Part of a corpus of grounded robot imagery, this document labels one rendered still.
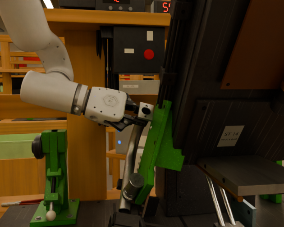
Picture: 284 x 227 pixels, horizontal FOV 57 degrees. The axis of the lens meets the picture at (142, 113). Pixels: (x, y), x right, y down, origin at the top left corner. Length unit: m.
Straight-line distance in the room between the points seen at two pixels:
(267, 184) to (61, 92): 0.50
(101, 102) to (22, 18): 0.26
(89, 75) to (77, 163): 0.33
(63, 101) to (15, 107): 0.44
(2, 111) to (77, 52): 0.37
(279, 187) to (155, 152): 0.26
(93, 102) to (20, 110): 0.47
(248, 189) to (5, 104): 0.89
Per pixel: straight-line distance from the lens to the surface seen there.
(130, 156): 0.78
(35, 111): 1.09
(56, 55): 0.75
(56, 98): 0.69
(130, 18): 0.88
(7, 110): 1.11
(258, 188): 0.53
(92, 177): 1.02
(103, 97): 0.70
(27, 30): 0.63
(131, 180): 0.63
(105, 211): 0.92
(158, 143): 0.62
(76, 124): 0.98
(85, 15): 0.87
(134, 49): 0.87
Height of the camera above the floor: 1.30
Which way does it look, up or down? 6 degrees down
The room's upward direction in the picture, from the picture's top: straight up
